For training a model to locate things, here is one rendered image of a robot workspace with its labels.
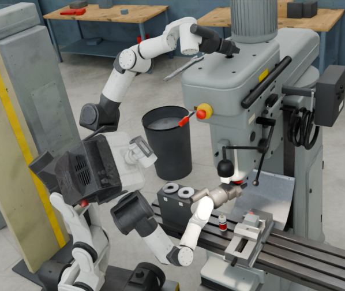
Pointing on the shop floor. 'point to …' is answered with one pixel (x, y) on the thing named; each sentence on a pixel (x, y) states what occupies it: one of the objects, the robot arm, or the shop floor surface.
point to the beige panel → (15, 165)
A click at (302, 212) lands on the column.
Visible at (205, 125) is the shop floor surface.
